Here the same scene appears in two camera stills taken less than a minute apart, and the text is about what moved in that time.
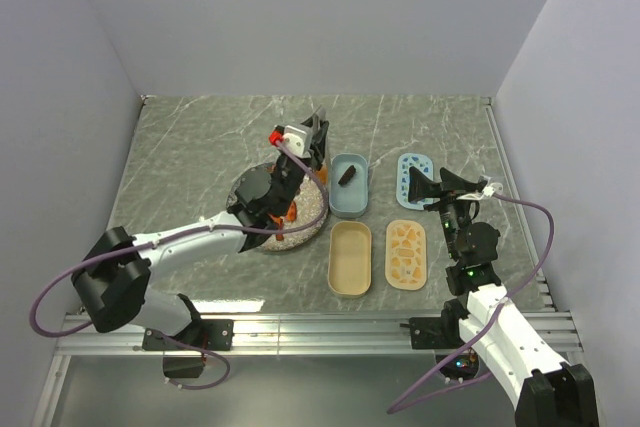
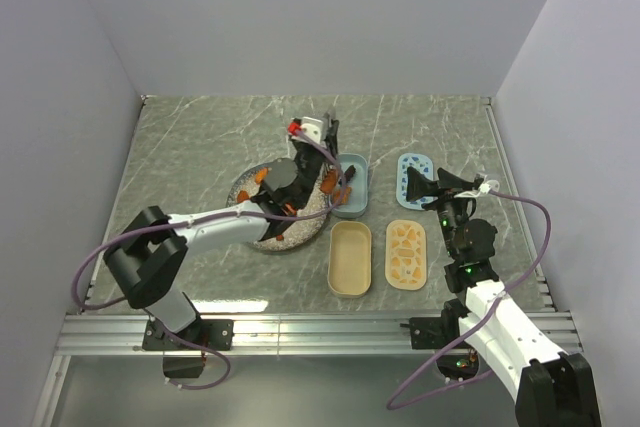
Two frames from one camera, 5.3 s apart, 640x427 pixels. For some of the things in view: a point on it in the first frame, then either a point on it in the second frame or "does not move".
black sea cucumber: [347, 175] does not move
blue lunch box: [351, 199] does not move
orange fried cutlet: [322, 174] → [342, 196]
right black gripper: [420, 187] does not move
